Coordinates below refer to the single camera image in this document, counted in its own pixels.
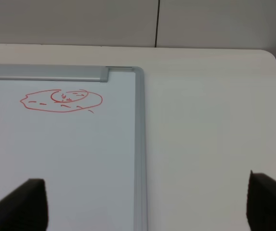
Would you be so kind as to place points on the grey marker tray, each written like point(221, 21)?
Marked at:
point(45, 72)

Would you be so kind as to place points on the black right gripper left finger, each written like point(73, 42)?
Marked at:
point(25, 208)

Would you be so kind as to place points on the white aluminium-framed whiteboard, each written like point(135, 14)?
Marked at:
point(86, 140)

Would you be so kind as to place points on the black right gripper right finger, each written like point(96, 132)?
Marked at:
point(261, 202)

